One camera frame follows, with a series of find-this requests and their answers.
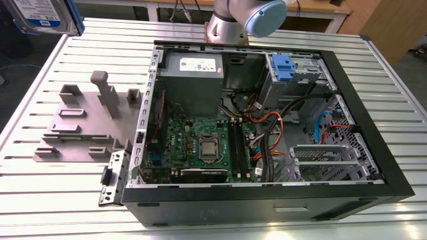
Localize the orange disk power wire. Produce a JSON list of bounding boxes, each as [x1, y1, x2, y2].
[[326, 123, 355, 134]]

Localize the hard disk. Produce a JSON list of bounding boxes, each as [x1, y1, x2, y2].
[[10, 0, 84, 36]]

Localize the silver disk bay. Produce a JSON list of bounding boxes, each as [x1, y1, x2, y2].
[[288, 144, 373, 183]]

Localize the silver CPU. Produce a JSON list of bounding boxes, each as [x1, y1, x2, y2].
[[198, 142, 217, 157]]

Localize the grey power supply unit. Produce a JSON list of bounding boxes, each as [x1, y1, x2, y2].
[[156, 51, 225, 120]]

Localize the black RAM slot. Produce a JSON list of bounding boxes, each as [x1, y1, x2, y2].
[[228, 117, 244, 177], [236, 117, 252, 177]]

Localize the CPU socket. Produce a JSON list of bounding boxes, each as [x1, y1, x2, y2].
[[196, 134, 224, 165]]

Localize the green motherboard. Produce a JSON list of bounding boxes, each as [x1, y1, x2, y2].
[[145, 117, 264, 183]]

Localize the silver optical drive bay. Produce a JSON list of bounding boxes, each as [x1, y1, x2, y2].
[[258, 52, 336, 113]]

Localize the black graphics card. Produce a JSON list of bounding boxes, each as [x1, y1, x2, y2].
[[169, 166, 230, 183]]

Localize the blue drive bay latch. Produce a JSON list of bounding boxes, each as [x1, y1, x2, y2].
[[270, 53, 296, 82]]

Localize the black PC case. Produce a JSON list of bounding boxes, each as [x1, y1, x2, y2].
[[97, 38, 416, 227]]

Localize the grey parts rack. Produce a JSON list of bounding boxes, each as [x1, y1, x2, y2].
[[30, 70, 148, 165]]

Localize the blue VGA port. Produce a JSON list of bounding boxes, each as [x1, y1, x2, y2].
[[100, 166, 113, 186]]

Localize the thin red wire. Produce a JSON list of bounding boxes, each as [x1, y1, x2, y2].
[[154, 88, 166, 147]]

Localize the orange yellow wire bundle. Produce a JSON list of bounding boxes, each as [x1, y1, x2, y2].
[[248, 111, 286, 163]]

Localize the black cable bundle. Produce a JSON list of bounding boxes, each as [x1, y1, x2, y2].
[[258, 93, 335, 182]]

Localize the blue SATA wire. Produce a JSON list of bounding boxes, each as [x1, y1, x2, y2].
[[314, 109, 341, 145]]

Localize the wooden desk white frame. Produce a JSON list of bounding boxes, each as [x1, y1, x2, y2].
[[132, 0, 355, 33]]

